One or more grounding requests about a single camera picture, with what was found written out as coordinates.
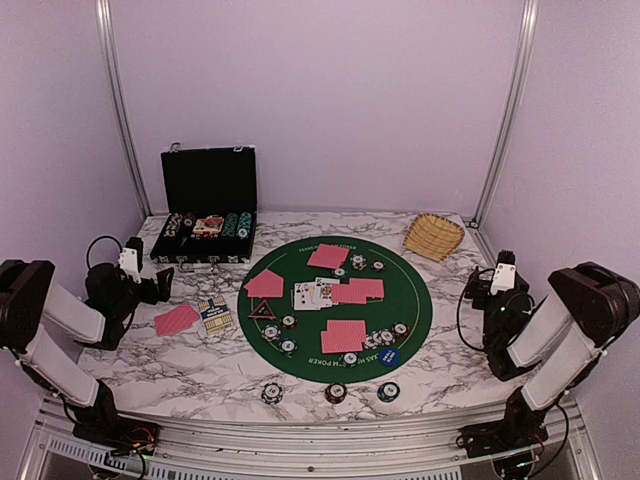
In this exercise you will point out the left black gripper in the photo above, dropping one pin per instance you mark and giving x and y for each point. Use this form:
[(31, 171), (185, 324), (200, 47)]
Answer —
[(163, 289)]

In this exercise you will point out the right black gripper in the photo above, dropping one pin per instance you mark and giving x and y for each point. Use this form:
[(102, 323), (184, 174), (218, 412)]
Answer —
[(476, 286)]

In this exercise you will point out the red playing card deck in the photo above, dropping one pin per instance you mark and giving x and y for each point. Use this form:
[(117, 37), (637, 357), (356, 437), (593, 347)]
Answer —
[(175, 321)]

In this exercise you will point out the red chips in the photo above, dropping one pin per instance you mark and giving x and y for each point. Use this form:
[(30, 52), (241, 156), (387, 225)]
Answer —
[(401, 330), (378, 266), (289, 322)]

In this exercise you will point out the blue small blind button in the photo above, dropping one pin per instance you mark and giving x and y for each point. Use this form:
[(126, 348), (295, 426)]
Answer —
[(389, 357)]

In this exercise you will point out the white chips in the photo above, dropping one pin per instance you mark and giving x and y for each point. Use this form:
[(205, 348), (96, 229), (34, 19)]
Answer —
[(358, 262), (271, 333), (379, 338)]

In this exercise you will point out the black triangular dealer button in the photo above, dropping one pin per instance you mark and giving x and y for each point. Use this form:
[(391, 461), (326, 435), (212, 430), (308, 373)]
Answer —
[(263, 312)]

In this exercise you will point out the face down community card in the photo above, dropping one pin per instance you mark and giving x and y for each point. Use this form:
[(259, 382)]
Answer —
[(347, 294), (369, 288)]

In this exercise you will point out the red card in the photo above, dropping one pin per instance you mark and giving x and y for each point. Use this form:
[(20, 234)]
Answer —
[(356, 326), (272, 288), (315, 261)]

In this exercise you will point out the teal chip stack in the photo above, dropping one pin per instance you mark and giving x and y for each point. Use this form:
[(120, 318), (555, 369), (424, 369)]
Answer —
[(388, 392)]

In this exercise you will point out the face up community card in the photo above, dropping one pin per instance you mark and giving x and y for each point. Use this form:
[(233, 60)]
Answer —
[(310, 296), (323, 290), (300, 297)]

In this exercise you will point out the red black chip stack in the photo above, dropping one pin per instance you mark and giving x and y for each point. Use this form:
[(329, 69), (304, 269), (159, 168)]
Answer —
[(335, 393)]

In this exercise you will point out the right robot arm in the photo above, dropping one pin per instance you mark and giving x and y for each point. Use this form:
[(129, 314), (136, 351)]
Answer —
[(556, 341)]

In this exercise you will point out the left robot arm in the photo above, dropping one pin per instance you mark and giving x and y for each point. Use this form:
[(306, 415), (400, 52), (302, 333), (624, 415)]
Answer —
[(34, 304)]

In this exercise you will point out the woven bamboo tray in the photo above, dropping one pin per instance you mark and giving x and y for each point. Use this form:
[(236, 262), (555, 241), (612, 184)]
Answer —
[(434, 237)]

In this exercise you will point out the blue gold card box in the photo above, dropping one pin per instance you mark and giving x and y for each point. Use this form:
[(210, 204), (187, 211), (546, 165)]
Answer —
[(215, 315)]

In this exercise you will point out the beige blue chips in case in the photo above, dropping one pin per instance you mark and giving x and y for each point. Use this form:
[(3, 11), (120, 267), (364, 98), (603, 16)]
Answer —
[(172, 226)]

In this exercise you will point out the brown chips in case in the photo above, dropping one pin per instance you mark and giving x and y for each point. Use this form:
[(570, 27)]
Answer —
[(188, 220)]

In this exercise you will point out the card deck in case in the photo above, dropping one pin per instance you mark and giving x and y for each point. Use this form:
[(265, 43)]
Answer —
[(210, 226)]

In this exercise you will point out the green chips row in case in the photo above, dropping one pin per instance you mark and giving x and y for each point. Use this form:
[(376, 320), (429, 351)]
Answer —
[(230, 225)]

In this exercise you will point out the black poker chip case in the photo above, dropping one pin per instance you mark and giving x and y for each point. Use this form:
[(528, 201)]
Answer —
[(209, 181)]

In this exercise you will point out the teal chips row in case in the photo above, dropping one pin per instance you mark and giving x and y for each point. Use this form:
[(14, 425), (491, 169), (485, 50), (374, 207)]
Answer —
[(244, 225)]

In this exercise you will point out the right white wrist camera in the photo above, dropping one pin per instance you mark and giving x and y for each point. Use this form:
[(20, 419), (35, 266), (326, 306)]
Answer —
[(504, 275)]

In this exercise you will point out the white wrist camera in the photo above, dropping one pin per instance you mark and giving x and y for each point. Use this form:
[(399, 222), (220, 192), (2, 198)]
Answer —
[(504, 275), (130, 259)]

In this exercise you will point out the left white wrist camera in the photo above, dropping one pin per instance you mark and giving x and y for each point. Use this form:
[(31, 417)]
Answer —
[(130, 259)]

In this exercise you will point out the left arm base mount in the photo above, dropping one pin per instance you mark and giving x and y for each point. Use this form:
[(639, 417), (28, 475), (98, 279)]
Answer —
[(133, 436)]

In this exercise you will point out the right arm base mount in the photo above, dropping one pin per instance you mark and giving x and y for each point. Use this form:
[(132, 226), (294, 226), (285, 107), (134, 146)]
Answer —
[(493, 437)]

